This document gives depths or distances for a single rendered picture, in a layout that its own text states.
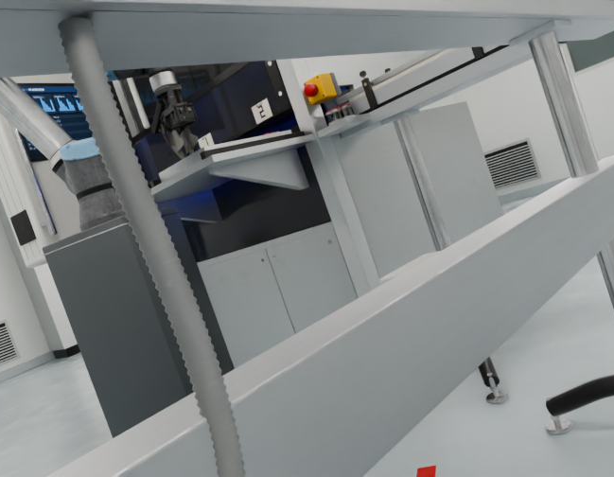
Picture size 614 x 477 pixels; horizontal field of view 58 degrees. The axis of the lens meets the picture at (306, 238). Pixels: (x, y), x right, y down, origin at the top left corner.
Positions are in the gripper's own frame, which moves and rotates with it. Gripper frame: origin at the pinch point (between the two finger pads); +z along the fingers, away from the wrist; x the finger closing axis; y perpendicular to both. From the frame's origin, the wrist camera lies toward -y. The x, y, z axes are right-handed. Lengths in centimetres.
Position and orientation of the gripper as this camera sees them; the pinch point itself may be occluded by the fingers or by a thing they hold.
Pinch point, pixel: (185, 156)
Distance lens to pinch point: 173.8
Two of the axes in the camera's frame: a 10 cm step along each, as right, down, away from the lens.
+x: 6.7, -2.6, 6.9
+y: 6.7, -1.9, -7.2
